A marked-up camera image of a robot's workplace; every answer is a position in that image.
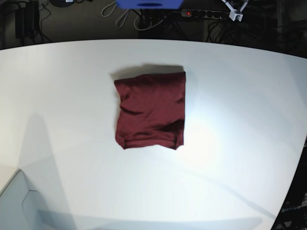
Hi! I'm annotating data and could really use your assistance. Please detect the white bin corner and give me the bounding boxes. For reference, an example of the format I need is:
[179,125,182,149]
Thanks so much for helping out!
[0,170,48,230]

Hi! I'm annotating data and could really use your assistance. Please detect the blue box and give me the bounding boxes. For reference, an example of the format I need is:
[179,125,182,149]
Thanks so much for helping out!
[116,0,183,10]

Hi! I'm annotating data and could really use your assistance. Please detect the dark red t-shirt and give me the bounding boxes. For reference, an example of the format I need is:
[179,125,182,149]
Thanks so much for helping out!
[114,72,186,150]

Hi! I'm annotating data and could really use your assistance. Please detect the white cable loops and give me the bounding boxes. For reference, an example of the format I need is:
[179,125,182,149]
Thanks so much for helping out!
[100,2,168,31]

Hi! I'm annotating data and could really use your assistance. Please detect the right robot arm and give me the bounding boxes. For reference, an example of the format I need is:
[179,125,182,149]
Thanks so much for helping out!
[49,0,93,8]

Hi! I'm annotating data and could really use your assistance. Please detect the black box on floor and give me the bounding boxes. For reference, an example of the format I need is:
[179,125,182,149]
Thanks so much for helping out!
[15,1,39,39]

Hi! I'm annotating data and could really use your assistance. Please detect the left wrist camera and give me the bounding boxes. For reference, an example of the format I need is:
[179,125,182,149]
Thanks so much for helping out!
[229,11,243,22]

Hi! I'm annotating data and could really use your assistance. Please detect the black power strip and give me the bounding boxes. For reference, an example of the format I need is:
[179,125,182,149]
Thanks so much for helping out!
[180,9,229,20]

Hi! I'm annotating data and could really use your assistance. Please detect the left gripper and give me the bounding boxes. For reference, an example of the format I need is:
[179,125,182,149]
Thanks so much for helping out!
[222,0,249,14]

